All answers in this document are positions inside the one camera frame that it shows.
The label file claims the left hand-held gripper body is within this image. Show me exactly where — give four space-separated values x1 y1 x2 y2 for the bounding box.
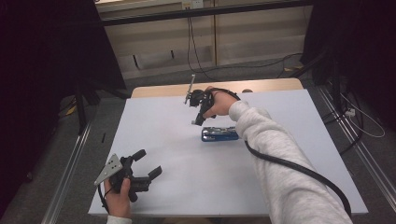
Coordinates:
93 153 152 203

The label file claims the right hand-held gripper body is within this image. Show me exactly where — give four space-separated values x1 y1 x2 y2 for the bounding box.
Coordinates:
184 74 218 120

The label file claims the blue tool case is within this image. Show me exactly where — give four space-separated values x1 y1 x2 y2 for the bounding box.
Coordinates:
200 125 240 143

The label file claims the person's right hand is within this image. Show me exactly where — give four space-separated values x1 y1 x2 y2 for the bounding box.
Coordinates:
202 86 241 119

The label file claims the person's left hand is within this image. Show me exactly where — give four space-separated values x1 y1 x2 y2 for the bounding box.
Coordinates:
104 177 134 219

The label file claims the black stand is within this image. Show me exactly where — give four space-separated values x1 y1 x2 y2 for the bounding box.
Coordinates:
74 81 102 135

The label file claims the black horizontal bar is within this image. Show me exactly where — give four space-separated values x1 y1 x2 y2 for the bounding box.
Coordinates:
98 0 314 27

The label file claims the black curtain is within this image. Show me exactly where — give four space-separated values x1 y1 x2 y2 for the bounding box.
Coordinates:
301 0 396 132
0 0 128 216

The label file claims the black hanging cable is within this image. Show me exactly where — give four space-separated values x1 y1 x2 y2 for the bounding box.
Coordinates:
186 16 304 81

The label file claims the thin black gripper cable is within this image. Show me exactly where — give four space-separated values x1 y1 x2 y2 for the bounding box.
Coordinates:
96 184 110 216

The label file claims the metal floor rail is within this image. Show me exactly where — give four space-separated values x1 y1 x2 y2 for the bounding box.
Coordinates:
40 121 93 224
317 84 396 204

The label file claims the white wall socket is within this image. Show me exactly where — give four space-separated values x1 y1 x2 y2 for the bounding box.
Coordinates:
181 0 205 10

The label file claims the thick black gripper cable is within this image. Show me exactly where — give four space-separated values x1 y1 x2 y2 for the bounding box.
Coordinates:
210 87 353 218

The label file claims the white floor cable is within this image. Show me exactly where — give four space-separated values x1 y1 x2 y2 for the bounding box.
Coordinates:
339 91 387 139

